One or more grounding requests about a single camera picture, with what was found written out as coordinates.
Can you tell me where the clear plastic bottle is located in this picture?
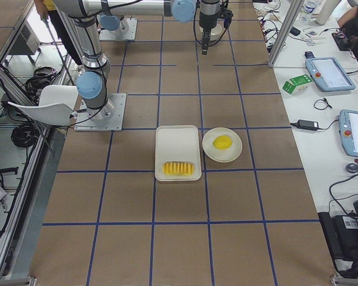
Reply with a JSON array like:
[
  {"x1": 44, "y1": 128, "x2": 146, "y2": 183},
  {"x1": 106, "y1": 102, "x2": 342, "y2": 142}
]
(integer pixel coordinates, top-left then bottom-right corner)
[{"x1": 300, "y1": 0, "x2": 317, "y2": 23}]

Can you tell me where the white plastic chair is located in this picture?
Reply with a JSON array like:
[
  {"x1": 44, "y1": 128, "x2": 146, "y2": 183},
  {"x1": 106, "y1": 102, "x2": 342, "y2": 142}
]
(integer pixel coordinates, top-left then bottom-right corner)
[{"x1": 8, "y1": 85, "x2": 78, "y2": 126}]

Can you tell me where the green white carton box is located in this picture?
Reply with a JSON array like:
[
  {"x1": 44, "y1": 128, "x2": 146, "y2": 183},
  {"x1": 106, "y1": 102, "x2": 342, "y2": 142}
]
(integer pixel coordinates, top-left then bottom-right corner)
[{"x1": 282, "y1": 74, "x2": 313, "y2": 94}]

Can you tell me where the white round plate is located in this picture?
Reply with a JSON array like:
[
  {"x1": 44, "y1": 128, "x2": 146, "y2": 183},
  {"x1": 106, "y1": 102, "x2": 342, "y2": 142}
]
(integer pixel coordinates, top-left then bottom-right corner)
[{"x1": 202, "y1": 128, "x2": 243, "y2": 163}]

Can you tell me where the white bowl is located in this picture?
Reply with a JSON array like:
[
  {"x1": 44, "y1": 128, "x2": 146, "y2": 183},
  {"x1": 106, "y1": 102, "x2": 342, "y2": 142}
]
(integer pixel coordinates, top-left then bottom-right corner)
[{"x1": 199, "y1": 24, "x2": 224, "y2": 43}]

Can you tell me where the black device bottom right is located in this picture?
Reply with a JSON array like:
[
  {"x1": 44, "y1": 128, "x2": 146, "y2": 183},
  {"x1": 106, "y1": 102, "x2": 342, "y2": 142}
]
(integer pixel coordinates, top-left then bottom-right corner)
[{"x1": 318, "y1": 200, "x2": 358, "y2": 279}]

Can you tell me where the blue teach pendant lower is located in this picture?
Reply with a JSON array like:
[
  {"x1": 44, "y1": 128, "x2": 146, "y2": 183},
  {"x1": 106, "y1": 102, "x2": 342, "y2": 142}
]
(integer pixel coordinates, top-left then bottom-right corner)
[{"x1": 338, "y1": 110, "x2": 358, "y2": 157}]

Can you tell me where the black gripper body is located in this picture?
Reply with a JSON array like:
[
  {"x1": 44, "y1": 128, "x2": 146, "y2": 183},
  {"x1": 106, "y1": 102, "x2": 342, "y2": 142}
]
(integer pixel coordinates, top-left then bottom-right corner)
[{"x1": 199, "y1": 0, "x2": 230, "y2": 29}]

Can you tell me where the blue teach pendant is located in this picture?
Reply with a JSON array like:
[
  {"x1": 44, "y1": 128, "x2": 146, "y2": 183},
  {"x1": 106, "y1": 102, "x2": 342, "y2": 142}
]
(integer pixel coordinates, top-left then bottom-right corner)
[
  {"x1": 305, "y1": 57, "x2": 356, "y2": 92},
  {"x1": 338, "y1": 110, "x2": 358, "y2": 157}
]

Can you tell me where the sliced yellow fruit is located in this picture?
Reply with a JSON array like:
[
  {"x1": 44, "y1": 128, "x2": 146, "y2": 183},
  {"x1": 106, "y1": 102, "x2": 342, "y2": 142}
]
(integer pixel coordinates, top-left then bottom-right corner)
[{"x1": 162, "y1": 161, "x2": 195, "y2": 176}]

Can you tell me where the white rectangular tray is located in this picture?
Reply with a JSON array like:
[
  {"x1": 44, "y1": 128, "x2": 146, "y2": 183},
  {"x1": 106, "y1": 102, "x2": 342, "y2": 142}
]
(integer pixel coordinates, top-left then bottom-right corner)
[{"x1": 155, "y1": 125, "x2": 202, "y2": 182}]

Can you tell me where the yellow lemon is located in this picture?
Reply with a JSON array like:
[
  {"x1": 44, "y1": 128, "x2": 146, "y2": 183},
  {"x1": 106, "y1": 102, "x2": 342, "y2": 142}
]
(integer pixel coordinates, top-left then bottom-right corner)
[{"x1": 212, "y1": 135, "x2": 233, "y2": 150}]

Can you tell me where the aluminium frame post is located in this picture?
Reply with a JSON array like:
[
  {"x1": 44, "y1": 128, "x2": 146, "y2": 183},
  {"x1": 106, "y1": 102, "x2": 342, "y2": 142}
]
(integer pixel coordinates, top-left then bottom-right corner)
[{"x1": 268, "y1": 0, "x2": 303, "y2": 67}]

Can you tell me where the blue teach pendant upper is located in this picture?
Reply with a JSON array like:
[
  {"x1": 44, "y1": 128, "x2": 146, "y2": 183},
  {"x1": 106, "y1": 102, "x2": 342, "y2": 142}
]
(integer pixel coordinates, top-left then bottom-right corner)
[{"x1": 305, "y1": 57, "x2": 356, "y2": 92}]

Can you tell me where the small black cable loop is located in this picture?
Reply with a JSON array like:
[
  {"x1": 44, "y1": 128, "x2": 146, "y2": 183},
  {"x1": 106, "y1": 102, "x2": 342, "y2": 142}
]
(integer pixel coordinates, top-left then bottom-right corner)
[{"x1": 313, "y1": 98, "x2": 332, "y2": 110}]

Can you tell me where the black power adapter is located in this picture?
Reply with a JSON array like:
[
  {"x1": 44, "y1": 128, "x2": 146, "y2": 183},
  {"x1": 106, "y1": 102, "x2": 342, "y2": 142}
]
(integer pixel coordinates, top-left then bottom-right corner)
[{"x1": 297, "y1": 120, "x2": 319, "y2": 131}]

